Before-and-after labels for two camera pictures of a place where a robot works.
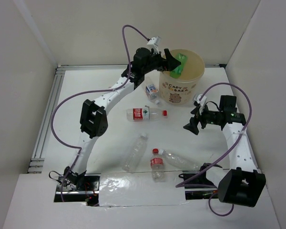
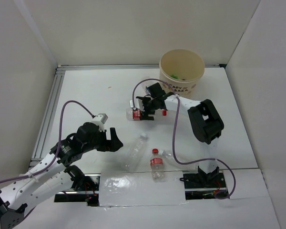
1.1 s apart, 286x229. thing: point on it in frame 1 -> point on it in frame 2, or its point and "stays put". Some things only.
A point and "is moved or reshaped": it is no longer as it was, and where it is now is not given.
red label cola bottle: [156, 163] stays put
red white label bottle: [145, 114] stays put
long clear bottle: [131, 162] stays put
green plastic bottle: [177, 72] is moved or reshaped
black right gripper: [192, 126] -> [145, 117]
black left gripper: [171, 63] -> [113, 145]
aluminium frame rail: [35, 162] stays put
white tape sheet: [131, 189] stays put
